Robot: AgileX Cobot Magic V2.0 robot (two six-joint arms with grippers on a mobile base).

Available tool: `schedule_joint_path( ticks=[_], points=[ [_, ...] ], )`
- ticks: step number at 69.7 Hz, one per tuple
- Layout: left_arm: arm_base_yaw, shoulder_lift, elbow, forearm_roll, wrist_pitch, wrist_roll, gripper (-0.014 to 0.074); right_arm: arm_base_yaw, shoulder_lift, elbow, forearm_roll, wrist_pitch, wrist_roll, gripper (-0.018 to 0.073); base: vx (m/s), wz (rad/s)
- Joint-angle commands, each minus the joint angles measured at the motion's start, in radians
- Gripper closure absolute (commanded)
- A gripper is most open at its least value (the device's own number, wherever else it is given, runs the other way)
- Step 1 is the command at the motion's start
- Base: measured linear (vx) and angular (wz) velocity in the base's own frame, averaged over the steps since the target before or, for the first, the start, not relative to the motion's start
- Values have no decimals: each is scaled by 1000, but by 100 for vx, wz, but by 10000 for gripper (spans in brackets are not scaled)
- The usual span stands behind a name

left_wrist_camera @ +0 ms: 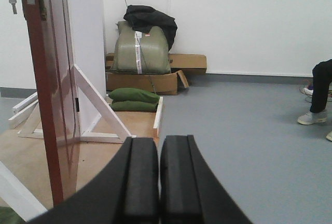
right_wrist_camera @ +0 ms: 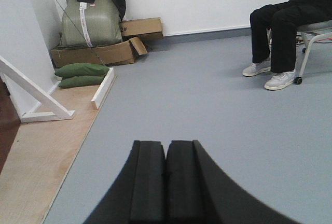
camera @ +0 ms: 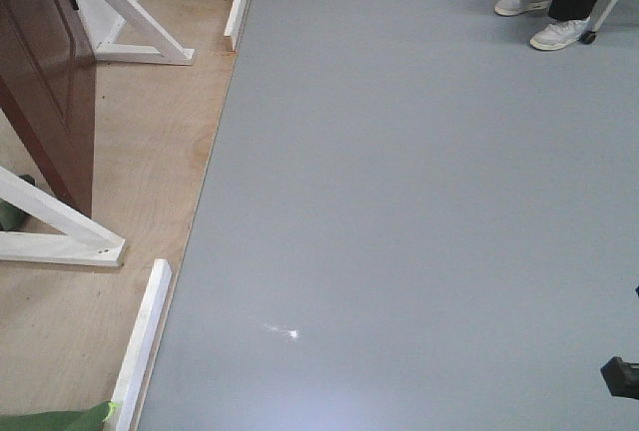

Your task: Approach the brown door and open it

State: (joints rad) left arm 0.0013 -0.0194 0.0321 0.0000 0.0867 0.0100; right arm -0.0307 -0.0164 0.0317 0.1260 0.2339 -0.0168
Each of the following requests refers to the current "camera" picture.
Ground white far support brace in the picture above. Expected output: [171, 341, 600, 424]
[92, 0, 195, 66]

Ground black robot part right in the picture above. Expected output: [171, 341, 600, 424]
[600, 356, 639, 400]

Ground white sneaker near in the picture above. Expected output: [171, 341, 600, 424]
[529, 18, 590, 52]

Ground white far edge batten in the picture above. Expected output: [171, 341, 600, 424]
[224, 0, 250, 52]

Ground white support brace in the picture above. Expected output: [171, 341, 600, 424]
[92, 0, 195, 66]
[1, 169, 126, 267]

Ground near green sandbag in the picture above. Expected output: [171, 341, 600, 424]
[1, 401, 118, 431]

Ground white near support brace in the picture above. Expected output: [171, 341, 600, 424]
[1, 169, 126, 267]

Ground white sneaker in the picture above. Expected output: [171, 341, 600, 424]
[529, 18, 590, 52]
[494, 0, 551, 17]

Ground white edge batten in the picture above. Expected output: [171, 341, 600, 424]
[224, 0, 250, 52]
[103, 258, 172, 431]

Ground green sandbag behind door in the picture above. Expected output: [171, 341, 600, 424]
[0, 199, 29, 231]

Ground white near edge batten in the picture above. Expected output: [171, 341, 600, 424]
[103, 258, 172, 431]

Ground white sneaker far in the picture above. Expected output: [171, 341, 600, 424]
[494, 0, 551, 17]

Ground brown wooden door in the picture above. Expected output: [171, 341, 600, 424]
[1, 0, 96, 216]

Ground plywood base platform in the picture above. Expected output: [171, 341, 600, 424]
[1, 0, 236, 415]

